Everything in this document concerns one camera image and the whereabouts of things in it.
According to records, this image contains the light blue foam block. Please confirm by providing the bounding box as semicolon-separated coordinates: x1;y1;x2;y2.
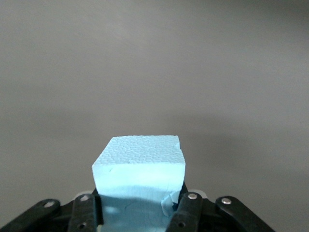
91;134;187;232

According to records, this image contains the dark grey table mat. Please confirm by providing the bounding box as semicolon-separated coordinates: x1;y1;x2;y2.
0;0;309;232

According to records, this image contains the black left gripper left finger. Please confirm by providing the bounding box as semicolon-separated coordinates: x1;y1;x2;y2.
0;192;105;232

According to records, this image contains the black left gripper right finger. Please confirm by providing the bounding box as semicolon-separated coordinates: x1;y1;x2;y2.
166;192;276;232

